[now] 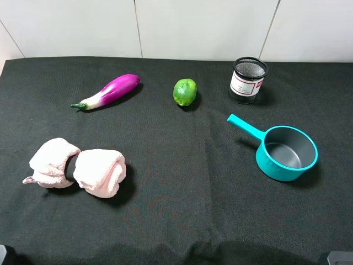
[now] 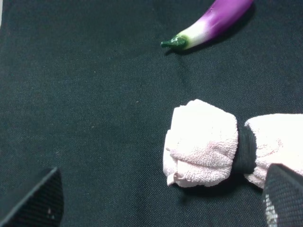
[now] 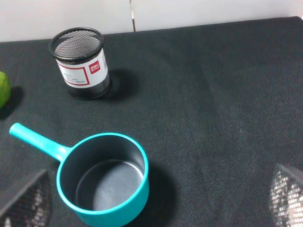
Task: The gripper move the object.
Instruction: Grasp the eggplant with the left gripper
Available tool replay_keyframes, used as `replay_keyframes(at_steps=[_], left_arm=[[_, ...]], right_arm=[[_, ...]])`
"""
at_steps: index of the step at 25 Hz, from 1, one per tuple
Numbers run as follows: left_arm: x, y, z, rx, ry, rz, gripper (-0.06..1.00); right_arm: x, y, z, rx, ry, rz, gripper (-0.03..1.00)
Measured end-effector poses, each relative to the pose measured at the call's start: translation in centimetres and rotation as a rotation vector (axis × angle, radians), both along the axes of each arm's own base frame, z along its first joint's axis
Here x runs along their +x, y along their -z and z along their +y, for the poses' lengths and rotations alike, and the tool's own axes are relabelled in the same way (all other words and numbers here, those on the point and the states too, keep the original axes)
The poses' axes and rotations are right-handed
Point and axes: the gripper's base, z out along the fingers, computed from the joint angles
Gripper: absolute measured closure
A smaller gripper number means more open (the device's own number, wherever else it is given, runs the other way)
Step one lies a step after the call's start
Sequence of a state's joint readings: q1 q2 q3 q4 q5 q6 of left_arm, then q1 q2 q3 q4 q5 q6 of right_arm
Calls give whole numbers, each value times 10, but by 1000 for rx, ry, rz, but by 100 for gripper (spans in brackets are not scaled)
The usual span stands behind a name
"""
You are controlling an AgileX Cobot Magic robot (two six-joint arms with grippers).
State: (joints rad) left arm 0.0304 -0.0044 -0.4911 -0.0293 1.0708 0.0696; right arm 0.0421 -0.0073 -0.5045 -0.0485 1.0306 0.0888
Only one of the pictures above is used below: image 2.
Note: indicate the black band on towel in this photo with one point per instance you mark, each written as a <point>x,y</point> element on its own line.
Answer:
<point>245,156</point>

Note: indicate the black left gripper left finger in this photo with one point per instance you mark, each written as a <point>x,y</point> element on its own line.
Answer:
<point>38,202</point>

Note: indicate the black tablecloth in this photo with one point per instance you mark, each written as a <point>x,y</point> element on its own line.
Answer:
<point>85,86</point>

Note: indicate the purple toy eggplant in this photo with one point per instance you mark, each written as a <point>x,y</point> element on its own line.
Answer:
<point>218,18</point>

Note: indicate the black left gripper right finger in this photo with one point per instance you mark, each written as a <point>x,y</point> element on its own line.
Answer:
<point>282,197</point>

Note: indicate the pink rolled towel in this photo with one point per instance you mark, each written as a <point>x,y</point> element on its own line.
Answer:
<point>202,141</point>

